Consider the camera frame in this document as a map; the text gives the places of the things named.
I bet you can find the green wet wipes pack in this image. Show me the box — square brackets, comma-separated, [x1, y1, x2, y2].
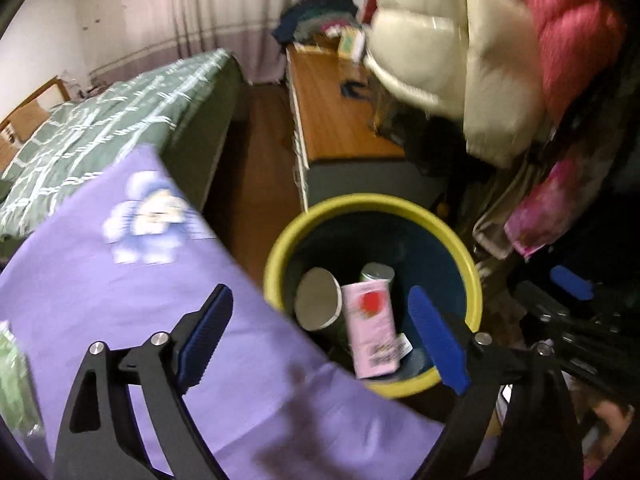
[0, 321, 44, 437]

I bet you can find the pink carton box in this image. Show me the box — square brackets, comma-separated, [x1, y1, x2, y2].
[342, 280, 399, 379]

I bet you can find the yellow rimmed trash bin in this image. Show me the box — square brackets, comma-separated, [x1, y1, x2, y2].
[264, 193, 483, 399]

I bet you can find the purple floral table cloth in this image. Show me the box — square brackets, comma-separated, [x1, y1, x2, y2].
[1, 148, 442, 479]

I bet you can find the metal can in bin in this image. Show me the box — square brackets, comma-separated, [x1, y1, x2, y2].
[360, 262, 395, 285]

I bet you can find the red puffer jacket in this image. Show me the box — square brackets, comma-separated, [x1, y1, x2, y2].
[526, 0, 626, 122]

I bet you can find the wooden desk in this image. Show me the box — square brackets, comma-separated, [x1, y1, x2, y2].
[286, 44, 442, 210]

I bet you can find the white puffer jacket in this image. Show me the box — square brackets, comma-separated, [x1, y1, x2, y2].
[366, 0, 546, 169]

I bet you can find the brown left pillow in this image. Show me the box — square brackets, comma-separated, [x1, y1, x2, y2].
[10, 102, 50, 143]

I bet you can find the green plaid bed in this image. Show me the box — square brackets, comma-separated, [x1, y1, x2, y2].
[1, 49, 244, 240]

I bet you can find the wooden bed headboard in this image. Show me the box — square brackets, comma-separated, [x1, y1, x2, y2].
[1, 77, 70, 129]

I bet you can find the pile of clothes on desk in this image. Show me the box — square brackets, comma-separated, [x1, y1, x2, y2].
[271, 0, 358, 48]

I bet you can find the pink white curtain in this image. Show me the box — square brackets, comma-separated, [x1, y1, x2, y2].
[79, 0, 367, 86]

